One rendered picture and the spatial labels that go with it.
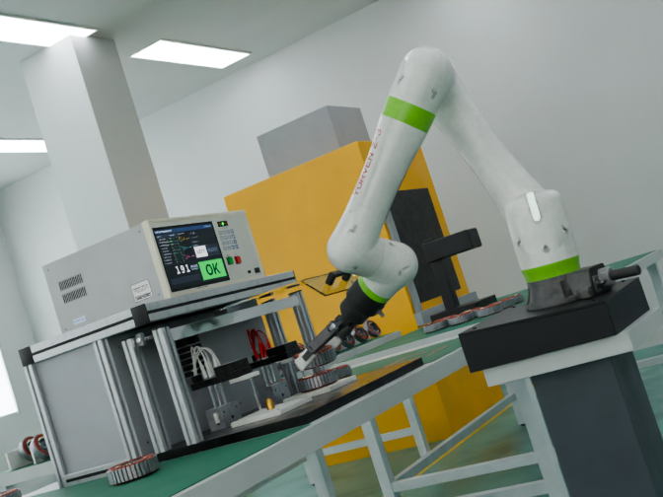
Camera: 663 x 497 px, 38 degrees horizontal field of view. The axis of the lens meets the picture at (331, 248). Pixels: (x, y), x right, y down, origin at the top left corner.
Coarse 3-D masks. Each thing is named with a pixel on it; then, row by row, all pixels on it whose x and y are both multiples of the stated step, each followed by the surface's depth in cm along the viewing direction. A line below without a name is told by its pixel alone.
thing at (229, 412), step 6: (228, 402) 242; (234, 402) 242; (216, 408) 237; (222, 408) 237; (228, 408) 239; (234, 408) 241; (210, 414) 238; (222, 414) 236; (228, 414) 238; (234, 414) 240; (240, 414) 242; (210, 420) 238; (222, 420) 236; (228, 420) 238; (234, 420) 240; (210, 426) 238; (216, 426) 237; (222, 426) 237; (228, 426) 237
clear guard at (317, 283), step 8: (304, 280) 245; (312, 280) 247; (320, 280) 249; (336, 280) 254; (280, 288) 247; (288, 288) 259; (312, 288) 243; (320, 288) 244; (328, 288) 246; (336, 288) 249; (344, 288) 251; (256, 296) 251; (264, 296) 260; (232, 304) 255; (240, 304) 260
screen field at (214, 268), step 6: (204, 264) 250; (210, 264) 253; (216, 264) 255; (222, 264) 257; (204, 270) 250; (210, 270) 252; (216, 270) 254; (222, 270) 256; (204, 276) 249; (210, 276) 251; (216, 276) 253; (222, 276) 255
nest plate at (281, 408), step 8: (296, 400) 234; (304, 400) 233; (264, 408) 241; (280, 408) 226; (288, 408) 227; (248, 416) 233; (256, 416) 227; (264, 416) 226; (272, 416) 225; (232, 424) 230; (240, 424) 229
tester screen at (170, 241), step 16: (208, 224) 257; (160, 240) 238; (176, 240) 243; (192, 240) 249; (208, 240) 255; (176, 256) 241; (192, 256) 247; (208, 256) 253; (192, 272) 245; (176, 288) 238
